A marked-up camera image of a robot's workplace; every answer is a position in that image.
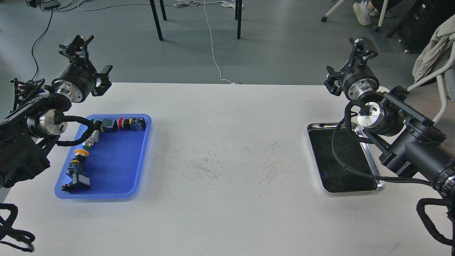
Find white cable on floor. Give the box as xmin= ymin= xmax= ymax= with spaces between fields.
xmin=173 ymin=0 xmax=244 ymax=85

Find yellow push button switch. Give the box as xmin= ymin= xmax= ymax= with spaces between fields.
xmin=66 ymin=149 xmax=89 ymax=177

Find black cable on floor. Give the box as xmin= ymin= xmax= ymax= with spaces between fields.
xmin=27 ymin=0 xmax=86 ymax=81

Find white chair with beige jacket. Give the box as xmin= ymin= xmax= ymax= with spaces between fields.
xmin=407 ymin=16 xmax=455 ymax=123

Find green push button switch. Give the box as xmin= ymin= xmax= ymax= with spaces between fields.
xmin=91 ymin=118 xmax=118 ymax=133

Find blue plastic tray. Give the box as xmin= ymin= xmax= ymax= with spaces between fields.
xmin=54 ymin=113 xmax=152 ymax=199

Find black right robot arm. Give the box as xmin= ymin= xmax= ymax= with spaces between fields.
xmin=324 ymin=37 xmax=455 ymax=246

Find white green push button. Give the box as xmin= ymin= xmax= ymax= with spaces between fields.
xmin=82 ymin=130 xmax=100 ymax=150

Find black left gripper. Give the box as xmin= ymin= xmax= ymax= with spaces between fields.
xmin=52 ymin=35 xmax=113 ymax=103

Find person's white sneaker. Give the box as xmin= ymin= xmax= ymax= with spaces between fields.
xmin=353 ymin=1 xmax=374 ymax=26

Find shiny metal tray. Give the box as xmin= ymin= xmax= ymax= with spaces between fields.
xmin=307 ymin=123 xmax=385 ymax=196

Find red push button switch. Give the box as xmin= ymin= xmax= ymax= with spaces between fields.
xmin=117 ymin=117 xmax=146 ymax=132

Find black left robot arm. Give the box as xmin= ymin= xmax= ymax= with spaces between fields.
xmin=0 ymin=35 xmax=112 ymax=188

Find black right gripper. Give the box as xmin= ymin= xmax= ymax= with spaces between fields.
xmin=324 ymin=37 xmax=380 ymax=101

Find black switch block red tip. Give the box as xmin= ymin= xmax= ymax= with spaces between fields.
xmin=60 ymin=173 xmax=91 ymax=192

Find white rolling chair base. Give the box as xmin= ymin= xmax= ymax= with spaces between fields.
xmin=321 ymin=0 xmax=389 ymax=32

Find black table legs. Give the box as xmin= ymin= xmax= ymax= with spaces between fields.
xmin=149 ymin=0 xmax=243 ymax=41

